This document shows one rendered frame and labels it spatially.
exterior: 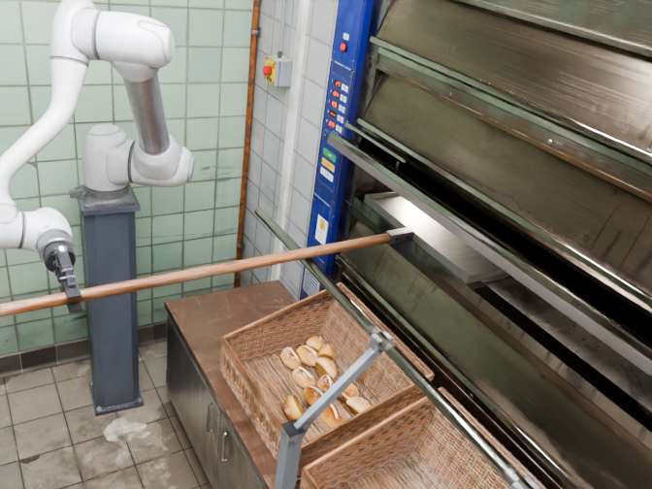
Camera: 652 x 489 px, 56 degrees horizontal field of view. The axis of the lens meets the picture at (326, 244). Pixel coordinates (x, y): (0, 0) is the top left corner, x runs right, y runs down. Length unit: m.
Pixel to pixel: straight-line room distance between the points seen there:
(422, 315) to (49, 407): 1.76
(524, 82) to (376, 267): 0.86
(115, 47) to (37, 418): 1.74
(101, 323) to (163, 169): 0.74
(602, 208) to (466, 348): 0.61
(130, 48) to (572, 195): 1.20
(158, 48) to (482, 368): 1.26
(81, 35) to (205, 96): 1.05
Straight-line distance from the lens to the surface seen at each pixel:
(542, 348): 1.66
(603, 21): 1.49
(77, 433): 2.91
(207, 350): 2.36
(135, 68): 1.87
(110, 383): 2.87
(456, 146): 1.77
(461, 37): 1.77
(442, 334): 1.92
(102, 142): 2.32
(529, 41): 1.62
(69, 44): 1.88
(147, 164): 2.25
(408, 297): 2.02
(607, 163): 1.46
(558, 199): 1.55
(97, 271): 2.53
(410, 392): 1.97
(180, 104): 2.79
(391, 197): 2.23
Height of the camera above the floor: 2.07
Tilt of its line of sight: 29 degrees down
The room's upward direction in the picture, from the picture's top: 8 degrees clockwise
